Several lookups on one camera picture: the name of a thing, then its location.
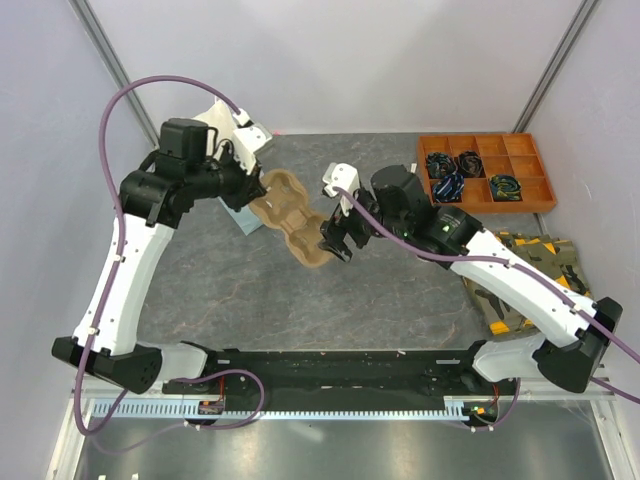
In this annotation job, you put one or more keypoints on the camouflage folded cloth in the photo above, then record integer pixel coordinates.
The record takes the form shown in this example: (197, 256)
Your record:
(555, 257)

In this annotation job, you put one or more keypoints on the orange compartment tray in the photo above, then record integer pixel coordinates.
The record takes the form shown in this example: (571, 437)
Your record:
(511, 154)

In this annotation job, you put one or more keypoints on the black brown rolled tie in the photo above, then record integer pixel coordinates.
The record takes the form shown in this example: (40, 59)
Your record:
(470, 164)

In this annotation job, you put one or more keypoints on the green yellow rolled tie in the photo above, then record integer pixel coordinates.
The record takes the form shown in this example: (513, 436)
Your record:
(505, 188)

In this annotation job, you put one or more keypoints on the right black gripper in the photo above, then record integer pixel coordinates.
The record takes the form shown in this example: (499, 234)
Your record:
(334, 231)

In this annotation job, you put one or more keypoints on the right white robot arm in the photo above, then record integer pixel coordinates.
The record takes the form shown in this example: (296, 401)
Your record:
(574, 331)

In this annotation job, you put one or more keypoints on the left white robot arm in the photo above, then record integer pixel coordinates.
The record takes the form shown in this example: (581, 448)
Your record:
(190, 164)

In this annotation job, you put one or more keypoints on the brown cardboard cup carrier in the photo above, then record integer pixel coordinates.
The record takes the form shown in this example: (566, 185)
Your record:
(286, 207)

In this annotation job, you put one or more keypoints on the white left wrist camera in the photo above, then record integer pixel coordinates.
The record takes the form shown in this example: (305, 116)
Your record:
(248, 138)

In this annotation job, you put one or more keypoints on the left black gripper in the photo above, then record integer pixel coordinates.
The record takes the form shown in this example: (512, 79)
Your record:
(249, 186)

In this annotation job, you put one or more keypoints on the blue striped rolled tie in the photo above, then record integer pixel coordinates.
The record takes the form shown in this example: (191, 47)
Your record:
(449, 189)

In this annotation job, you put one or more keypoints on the slotted cable duct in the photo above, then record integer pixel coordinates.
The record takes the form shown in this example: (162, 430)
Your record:
(195, 410)

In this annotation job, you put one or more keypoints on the white and blue paper bag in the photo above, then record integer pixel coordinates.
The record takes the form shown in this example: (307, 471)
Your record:
(220, 148)

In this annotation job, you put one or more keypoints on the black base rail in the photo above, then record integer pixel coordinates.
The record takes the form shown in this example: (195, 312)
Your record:
(340, 378)

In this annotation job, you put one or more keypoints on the dark blue rolled tie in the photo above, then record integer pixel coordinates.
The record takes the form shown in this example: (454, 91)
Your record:
(440, 165)

